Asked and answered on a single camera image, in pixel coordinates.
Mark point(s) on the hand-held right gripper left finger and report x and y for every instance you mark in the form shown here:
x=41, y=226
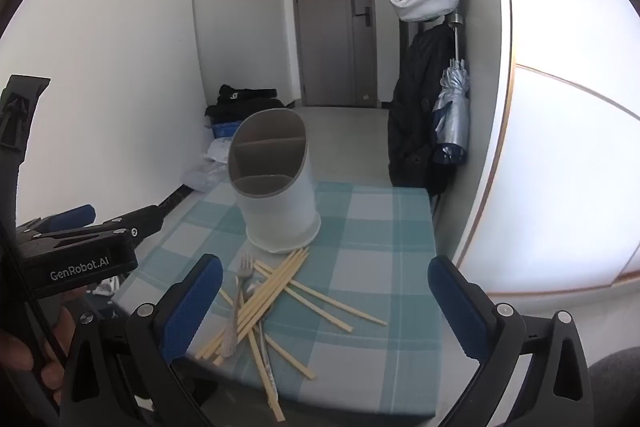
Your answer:
x=197, y=307

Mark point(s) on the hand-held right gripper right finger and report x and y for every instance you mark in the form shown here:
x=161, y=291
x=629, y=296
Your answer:
x=457, y=307

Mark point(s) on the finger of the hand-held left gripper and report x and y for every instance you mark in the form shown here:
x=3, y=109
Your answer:
x=142, y=221
x=75, y=214

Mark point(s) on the silver fork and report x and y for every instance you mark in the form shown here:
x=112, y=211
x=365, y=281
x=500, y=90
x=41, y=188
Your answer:
x=245, y=269

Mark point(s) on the bunch of wooden chopsticks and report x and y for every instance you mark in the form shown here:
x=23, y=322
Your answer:
x=274, y=291

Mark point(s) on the silver patterned cutlery piece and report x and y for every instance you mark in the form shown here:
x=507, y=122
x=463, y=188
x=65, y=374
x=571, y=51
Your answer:
x=266, y=364

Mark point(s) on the white grey utensil holder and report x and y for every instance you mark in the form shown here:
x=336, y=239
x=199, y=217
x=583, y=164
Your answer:
x=280, y=217

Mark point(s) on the person's left hand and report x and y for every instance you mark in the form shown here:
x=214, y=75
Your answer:
x=59, y=352

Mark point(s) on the grey plastic parcel bag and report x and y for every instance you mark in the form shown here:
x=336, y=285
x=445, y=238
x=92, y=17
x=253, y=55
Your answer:
x=202, y=177

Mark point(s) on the teal white plaid tablecloth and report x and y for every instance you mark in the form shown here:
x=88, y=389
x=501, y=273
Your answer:
x=370, y=257

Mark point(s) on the white plastic parcel bag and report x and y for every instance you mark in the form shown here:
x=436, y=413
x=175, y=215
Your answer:
x=219, y=152

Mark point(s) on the blue cardboard box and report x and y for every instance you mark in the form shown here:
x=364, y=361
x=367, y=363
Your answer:
x=225, y=130

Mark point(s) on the black clothes heap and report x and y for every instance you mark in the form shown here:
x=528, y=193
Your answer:
x=240, y=99

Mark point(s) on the silver folded umbrella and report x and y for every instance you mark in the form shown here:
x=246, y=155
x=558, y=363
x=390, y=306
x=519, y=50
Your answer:
x=452, y=122

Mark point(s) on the black hanging jacket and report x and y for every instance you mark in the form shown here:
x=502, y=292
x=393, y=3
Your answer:
x=415, y=117

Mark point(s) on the grey door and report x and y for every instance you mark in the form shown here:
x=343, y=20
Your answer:
x=325, y=32

